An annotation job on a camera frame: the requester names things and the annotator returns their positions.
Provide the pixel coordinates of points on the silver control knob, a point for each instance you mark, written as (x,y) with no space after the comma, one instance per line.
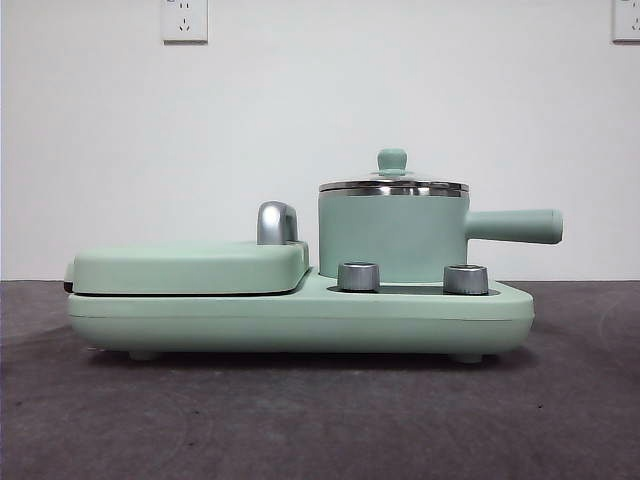
(465,279)
(358,276)

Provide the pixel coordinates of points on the green griddle cover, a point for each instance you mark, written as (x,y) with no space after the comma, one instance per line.
(180,267)

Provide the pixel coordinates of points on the white wall socket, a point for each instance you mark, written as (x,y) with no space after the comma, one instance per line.
(627,20)
(184,20)

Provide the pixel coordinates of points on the glass lid with green knob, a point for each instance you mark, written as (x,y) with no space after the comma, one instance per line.
(392,159)

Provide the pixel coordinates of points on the green breakfast machine base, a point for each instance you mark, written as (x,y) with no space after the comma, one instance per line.
(250,320)

